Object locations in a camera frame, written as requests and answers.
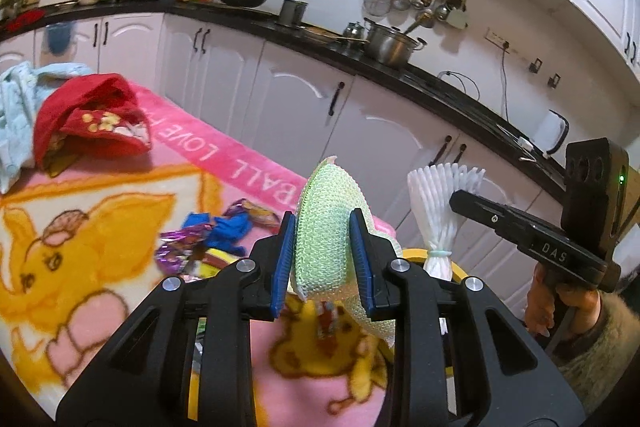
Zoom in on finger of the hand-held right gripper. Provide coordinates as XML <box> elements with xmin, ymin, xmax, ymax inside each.
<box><xmin>449</xmin><ymin>189</ymin><xmax>523</xmax><ymax>253</ymax></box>

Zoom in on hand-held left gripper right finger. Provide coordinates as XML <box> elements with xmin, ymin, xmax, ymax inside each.
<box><xmin>349</xmin><ymin>208</ymin><xmax>586</xmax><ymax>427</ymax></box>

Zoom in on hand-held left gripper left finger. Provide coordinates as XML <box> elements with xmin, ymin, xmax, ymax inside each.
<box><xmin>56</xmin><ymin>211</ymin><xmax>297</xmax><ymax>427</ymax></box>

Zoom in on green scouring sponge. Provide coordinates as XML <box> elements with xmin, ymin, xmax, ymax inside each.
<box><xmin>287</xmin><ymin>156</ymin><xmax>403</xmax><ymax>350</ymax></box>

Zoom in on yellow-rimmed black trash bin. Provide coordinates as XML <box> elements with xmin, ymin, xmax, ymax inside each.
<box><xmin>400</xmin><ymin>248</ymin><xmax>466</xmax><ymax>414</ymax></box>

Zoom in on yellow wrapper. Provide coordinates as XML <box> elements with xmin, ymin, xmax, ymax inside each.
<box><xmin>192</xmin><ymin>247</ymin><xmax>242</xmax><ymax>282</ymax></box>

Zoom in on person's right forearm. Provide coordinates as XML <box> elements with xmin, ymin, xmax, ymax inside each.
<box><xmin>547</xmin><ymin>289</ymin><xmax>635</xmax><ymax>414</ymax></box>

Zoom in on person's right hand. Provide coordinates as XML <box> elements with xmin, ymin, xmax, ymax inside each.
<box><xmin>524</xmin><ymin>276</ymin><xmax>608</xmax><ymax>341</ymax></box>

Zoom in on crumpled silver wrapper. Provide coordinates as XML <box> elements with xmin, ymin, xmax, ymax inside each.
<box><xmin>222</xmin><ymin>198</ymin><xmax>281</xmax><ymax>228</ymax></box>

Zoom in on small red wrapper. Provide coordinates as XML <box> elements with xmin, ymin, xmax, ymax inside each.
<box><xmin>315</xmin><ymin>302</ymin><xmax>342</xmax><ymax>343</ymax></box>

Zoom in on shiny purple candy wrapper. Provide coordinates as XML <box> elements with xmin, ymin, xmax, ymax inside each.
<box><xmin>156</xmin><ymin>227</ymin><xmax>211</xmax><ymax>279</ymax></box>

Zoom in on black kitchen countertop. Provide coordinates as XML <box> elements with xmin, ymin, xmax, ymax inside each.
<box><xmin>0</xmin><ymin>0</ymin><xmax>568</xmax><ymax>204</ymax></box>

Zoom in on white lower cabinets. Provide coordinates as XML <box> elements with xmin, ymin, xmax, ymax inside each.
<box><xmin>0</xmin><ymin>12</ymin><xmax>566</xmax><ymax>323</ymax></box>

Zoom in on steel stock pot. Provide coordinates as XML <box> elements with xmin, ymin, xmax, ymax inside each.
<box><xmin>364</xmin><ymin>18</ymin><xmax>429</xmax><ymax>68</ymax></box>

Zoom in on pink printed blanket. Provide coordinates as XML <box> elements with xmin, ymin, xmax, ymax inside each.
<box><xmin>0</xmin><ymin>79</ymin><xmax>401</xmax><ymax>427</ymax></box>

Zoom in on steel kettle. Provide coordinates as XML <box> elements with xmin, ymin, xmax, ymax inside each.
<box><xmin>342</xmin><ymin>21</ymin><xmax>369</xmax><ymax>48</ymax></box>

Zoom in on steel mug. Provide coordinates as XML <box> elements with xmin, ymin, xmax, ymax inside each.
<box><xmin>277</xmin><ymin>0</ymin><xmax>309</xmax><ymax>28</ymax></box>

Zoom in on red cloth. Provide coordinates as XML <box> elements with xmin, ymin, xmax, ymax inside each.
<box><xmin>32</xmin><ymin>74</ymin><xmax>153</xmax><ymax>178</ymax></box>

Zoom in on light blue cloth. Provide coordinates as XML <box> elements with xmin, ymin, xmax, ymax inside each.
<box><xmin>0</xmin><ymin>61</ymin><xmax>93</xmax><ymax>195</ymax></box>

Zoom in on white jug with black handle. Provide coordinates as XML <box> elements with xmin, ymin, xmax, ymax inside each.
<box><xmin>532</xmin><ymin>109</ymin><xmax>571</xmax><ymax>158</ymax></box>

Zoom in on white charger cable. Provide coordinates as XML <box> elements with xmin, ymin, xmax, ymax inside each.
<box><xmin>500</xmin><ymin>122</ymin><xmax>547</xmax><ymax>164</ymax></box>

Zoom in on coiled black cable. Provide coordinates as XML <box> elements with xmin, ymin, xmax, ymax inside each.
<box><xmin>437</xmin><ymin>71</ymin><xmax>482</xmax><ymax>102</ymax></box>

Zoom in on black power cable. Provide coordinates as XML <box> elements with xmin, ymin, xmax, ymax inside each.
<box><xmin>501</xmin><ymin>47</ymin><xmax>512</xmax><ymax>120</ymax></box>

